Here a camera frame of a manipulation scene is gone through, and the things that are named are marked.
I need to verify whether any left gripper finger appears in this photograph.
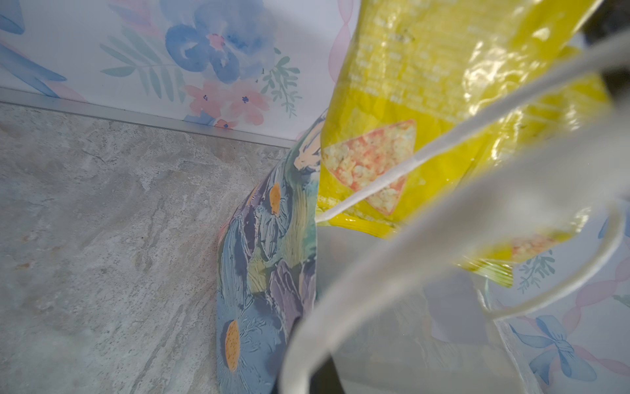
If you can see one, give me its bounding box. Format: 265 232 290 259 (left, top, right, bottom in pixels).
308 357 345 394

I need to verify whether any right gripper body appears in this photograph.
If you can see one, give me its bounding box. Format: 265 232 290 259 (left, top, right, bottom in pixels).
582 0 629 99

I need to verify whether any floral paper gift bag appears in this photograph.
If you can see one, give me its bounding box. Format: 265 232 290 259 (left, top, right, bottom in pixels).
215 29 630 394

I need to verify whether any yellow snack packet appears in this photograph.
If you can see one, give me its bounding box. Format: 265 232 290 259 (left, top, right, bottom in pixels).
316 0 614 289

